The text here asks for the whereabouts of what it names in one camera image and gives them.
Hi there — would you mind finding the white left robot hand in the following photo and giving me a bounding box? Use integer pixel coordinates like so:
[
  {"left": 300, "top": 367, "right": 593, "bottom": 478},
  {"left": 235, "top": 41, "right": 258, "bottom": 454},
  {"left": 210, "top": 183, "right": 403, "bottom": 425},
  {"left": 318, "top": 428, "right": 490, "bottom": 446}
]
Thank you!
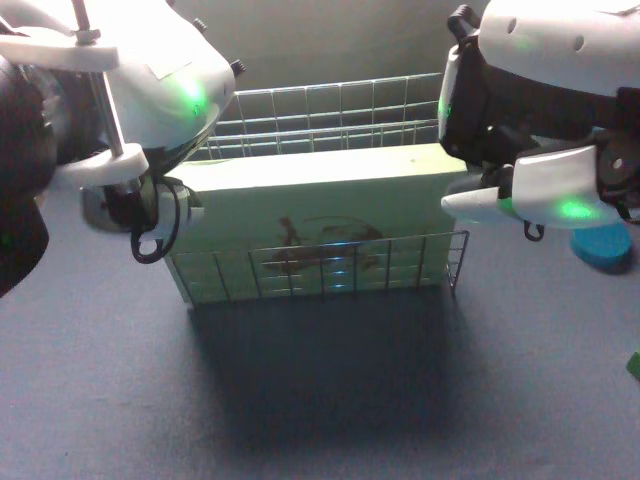
[{"left": 82, "top": 0, "right": 237, "bottom": 265}]

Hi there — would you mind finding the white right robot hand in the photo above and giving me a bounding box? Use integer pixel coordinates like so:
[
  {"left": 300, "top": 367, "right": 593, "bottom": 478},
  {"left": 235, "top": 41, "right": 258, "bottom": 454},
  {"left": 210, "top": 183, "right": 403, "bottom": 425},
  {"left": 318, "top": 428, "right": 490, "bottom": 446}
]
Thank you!
[{"left": 437, "top": 0, "right": 640, "bottom": 242}]

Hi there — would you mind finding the pale green book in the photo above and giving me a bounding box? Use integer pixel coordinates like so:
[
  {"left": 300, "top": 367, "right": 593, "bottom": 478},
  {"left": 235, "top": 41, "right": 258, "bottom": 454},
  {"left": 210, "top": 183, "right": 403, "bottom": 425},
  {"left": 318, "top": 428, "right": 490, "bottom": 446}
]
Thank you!
[{"left": 162, "top": 142, "right": 470, "bottom": 306}]

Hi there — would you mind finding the blue round disc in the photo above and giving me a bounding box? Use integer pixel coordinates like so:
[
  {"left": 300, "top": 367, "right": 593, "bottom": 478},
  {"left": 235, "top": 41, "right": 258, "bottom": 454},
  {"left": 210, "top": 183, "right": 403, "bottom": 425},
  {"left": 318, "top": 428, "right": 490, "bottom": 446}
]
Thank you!
[{"left": 569, "top": 222, "right": 632, "bottom": 274}]

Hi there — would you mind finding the grey table cloth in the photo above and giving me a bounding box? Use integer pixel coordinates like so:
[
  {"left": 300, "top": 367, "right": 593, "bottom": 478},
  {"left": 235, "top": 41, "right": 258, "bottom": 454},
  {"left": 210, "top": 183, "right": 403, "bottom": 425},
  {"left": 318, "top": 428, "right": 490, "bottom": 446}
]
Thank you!
[{"left": 0, "top": 144, "right": 640, "bottom": 480}]

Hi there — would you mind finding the silver wire rack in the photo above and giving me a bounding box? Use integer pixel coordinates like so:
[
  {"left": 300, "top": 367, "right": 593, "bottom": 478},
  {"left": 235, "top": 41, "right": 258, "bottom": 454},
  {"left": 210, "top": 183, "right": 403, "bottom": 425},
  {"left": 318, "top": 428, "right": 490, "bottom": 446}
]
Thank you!
[{"left": 167, "top": 72, "right": 471, "bottom": 304}]

